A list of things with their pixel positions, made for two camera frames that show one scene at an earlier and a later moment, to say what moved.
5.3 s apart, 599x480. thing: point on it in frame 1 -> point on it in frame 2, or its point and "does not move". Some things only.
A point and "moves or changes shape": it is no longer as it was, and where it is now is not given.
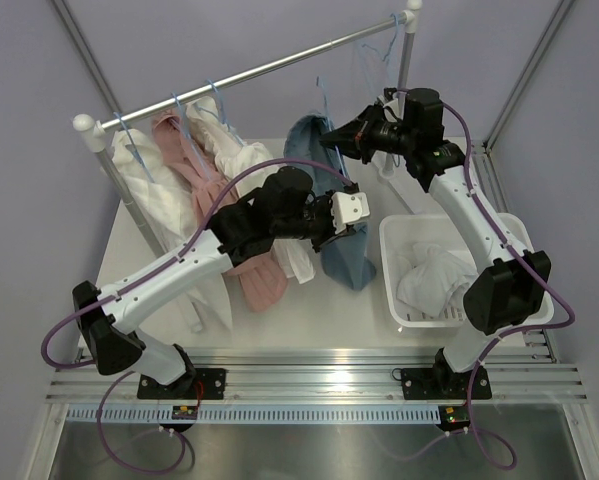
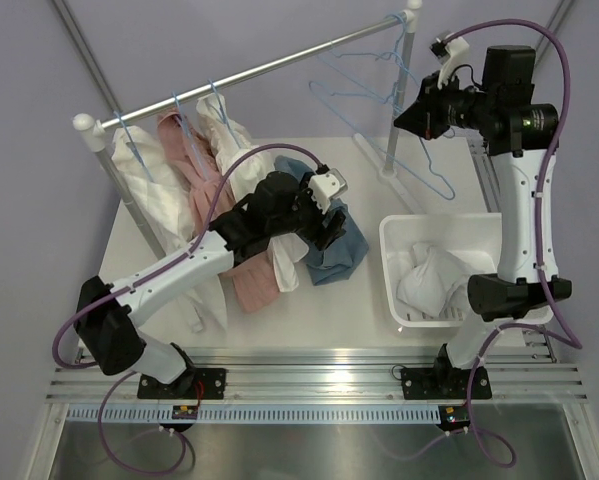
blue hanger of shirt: (134, 145) does not move
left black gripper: (330, 234) does not move
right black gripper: (354, 140) -> (423, 118)
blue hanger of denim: (330, 124) moves or changes shape
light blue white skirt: (435, 281) does not move
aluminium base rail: (517, 373) does not move
